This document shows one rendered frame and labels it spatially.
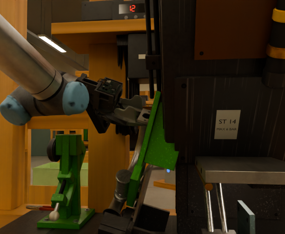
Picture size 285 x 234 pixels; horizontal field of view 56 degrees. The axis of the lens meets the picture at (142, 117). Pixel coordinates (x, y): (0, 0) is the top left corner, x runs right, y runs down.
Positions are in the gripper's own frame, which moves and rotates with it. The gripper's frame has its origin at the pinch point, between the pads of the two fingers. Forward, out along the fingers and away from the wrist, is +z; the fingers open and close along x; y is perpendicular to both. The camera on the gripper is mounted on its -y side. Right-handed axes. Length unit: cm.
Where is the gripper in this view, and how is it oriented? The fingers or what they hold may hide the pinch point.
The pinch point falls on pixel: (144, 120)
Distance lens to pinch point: 74.0
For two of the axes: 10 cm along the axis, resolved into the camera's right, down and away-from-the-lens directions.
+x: 2.9, -5.9, 7.5
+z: 9.4, 3.3, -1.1
